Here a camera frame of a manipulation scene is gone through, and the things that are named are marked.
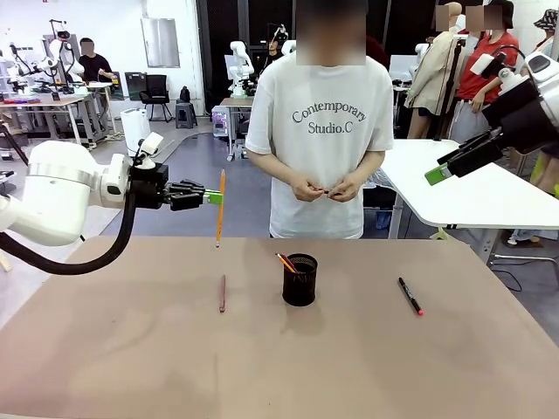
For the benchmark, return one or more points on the patterned bucket hat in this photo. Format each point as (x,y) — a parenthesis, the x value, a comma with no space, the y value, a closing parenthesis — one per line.
(548,19)

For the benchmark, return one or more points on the black office chair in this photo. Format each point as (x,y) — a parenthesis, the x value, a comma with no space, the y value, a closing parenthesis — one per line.
(156,87)

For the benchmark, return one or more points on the black tripod pole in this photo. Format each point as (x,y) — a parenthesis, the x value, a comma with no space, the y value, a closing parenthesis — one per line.
(451,87)

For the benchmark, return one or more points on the person's right forearm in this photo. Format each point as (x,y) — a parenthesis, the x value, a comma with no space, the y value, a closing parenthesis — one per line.
(279,168)

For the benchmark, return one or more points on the grey storage bin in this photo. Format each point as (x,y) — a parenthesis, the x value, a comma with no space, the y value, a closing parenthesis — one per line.
(241,152)

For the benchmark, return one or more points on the black marker pink cap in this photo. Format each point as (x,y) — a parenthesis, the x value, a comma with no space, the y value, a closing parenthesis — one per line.
(410,296)

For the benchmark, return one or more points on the light wooden strip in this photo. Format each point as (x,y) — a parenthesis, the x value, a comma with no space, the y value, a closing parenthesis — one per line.
(5,263)

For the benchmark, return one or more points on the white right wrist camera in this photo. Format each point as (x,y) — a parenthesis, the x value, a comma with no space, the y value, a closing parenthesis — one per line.
(481,65)

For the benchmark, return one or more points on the background robot work table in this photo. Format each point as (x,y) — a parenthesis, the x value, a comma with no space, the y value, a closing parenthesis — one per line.
(236,101)

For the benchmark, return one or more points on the white board panel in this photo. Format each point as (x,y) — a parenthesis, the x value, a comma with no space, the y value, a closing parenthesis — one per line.
(402,67)

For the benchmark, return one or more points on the person's left hand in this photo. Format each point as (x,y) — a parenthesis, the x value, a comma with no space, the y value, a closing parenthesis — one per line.
(349,190)

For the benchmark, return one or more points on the small black bag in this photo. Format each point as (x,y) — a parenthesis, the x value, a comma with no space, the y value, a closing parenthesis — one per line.
(185,95)

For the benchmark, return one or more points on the person in black T-shirt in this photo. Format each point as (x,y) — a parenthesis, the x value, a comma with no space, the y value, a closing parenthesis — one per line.
(97,65)

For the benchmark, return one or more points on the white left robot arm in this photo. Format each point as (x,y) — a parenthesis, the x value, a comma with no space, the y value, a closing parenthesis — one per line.
(57,192)

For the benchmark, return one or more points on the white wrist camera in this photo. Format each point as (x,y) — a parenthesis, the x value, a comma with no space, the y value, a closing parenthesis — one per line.
(481,65)
(152,143)

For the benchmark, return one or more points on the black tripod leg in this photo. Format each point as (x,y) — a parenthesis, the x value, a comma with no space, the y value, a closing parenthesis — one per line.
(13,143)

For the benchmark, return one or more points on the reddish brown pencil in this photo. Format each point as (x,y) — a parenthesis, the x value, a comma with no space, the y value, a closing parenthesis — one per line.
(289,260)
(222,292)

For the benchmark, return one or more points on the white air purifier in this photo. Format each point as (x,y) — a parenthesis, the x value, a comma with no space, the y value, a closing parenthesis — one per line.
(131,126)

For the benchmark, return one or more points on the black mesh pen holder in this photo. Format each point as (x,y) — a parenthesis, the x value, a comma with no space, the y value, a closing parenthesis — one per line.
(300,288)

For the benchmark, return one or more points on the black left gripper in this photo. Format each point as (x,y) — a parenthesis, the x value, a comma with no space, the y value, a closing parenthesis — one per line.
(148,185)

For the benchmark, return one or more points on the person in red shirt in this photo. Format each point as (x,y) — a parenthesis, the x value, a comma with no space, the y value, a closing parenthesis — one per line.
(474,87)

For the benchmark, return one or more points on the mannequin in beige coat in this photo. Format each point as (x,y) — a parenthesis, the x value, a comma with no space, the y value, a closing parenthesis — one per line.
(432,65)

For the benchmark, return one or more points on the dark grey step stool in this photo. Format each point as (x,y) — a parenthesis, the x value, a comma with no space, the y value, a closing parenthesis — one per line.
(186,114)

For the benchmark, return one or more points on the person in white T-shirt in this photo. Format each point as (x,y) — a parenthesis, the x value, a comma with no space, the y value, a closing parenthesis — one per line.
(319,109)

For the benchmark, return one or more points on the person's right hand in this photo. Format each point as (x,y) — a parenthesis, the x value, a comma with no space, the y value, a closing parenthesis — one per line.
(308,190)

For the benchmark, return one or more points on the white desk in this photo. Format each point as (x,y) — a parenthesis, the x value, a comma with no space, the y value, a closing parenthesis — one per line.
(98,86)

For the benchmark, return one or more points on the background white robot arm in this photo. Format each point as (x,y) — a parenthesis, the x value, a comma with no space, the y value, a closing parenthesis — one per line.
(70,63)
(288,47)
(17,65)
(239,48)

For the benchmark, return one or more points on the grey patterned cloth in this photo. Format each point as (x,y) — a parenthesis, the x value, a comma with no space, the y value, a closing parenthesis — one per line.
(380,181)

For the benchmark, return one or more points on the white table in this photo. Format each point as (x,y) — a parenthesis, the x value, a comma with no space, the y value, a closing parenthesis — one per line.
(480,205)

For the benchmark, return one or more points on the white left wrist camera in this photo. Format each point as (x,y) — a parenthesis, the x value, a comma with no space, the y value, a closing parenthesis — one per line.
(152,143)

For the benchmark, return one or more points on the mannequin in maroon top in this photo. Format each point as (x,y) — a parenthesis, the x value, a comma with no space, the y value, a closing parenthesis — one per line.
(377,50)

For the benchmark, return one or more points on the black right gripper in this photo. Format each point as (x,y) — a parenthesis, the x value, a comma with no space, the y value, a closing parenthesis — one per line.
(519,120)

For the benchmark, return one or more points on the grey wall panel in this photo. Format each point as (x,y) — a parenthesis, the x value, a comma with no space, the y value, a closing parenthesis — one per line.
(160,43)

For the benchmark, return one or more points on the person's left forearm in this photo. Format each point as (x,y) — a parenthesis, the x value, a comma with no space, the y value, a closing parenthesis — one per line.
(371,168)

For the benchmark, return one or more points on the wooden top work table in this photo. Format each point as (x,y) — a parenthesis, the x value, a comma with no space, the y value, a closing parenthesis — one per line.
(43,101)

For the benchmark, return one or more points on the lit computer tower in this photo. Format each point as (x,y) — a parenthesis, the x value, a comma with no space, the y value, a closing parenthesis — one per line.
(220,122)

